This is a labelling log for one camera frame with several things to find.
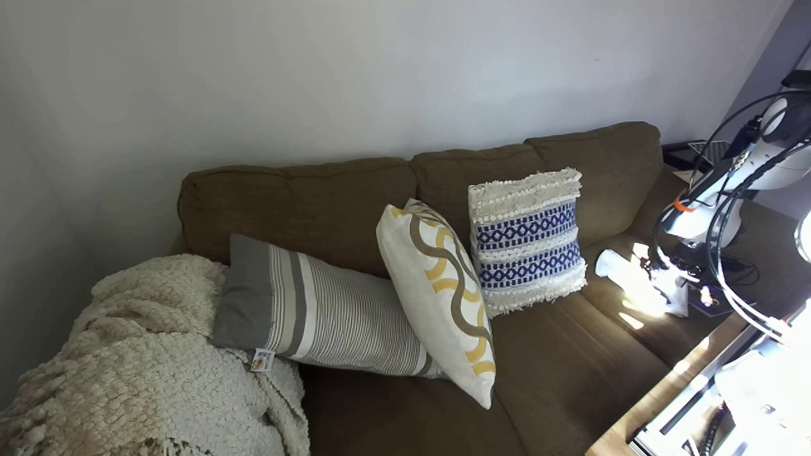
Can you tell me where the cream knitted blanket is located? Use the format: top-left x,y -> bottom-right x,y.
0,252 -> 309,456

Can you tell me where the brown fabric sofa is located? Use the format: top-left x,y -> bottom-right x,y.
173,118 -> 811,456

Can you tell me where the grey striped pillow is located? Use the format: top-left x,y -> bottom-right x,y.
212,235 -> 442,378

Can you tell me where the white folded cloth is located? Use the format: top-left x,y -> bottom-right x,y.
592,247 -> 689,316

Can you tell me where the blue white woven pillow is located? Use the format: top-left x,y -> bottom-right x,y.
468,166 -> 585,316

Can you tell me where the wooden side table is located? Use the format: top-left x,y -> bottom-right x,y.
585,302 -> 811,456

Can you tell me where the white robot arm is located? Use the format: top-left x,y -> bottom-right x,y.
661,90 -> 811,245

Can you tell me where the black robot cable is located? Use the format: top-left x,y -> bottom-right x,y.
657,86 -> 811,340

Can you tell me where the yellow grey wave pillow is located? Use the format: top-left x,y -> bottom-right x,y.
376,200 -> 496,411

